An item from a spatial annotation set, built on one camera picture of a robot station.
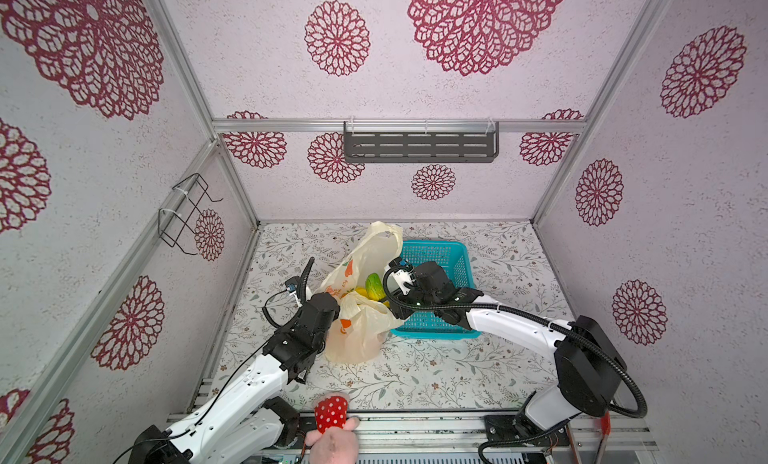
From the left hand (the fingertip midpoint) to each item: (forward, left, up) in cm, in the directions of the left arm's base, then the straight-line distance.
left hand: (327, 299), depth 81 cm
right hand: (0, -15, +1) cm, 15 cm away
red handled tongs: (-30, -69, -14) cm, 77 cm away
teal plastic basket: (+21, -41, -10) cm, 47 cm away
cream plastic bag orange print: (-9, -9, +1) cm, 13 cm away
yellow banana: (+1, -10, +1) cm, 10 cm away
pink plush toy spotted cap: (-32, -4, -7) cm, 33 cm away
